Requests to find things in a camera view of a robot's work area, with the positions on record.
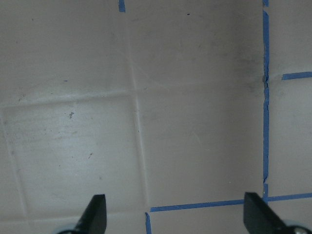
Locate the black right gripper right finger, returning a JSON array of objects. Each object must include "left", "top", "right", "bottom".
[{"left": 243, "top": 192, "right": 287, "bottom": 234}]

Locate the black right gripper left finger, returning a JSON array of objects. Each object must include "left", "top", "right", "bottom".
[{"left": 74, "top": 195, "right": 107, "bottom": 234}]

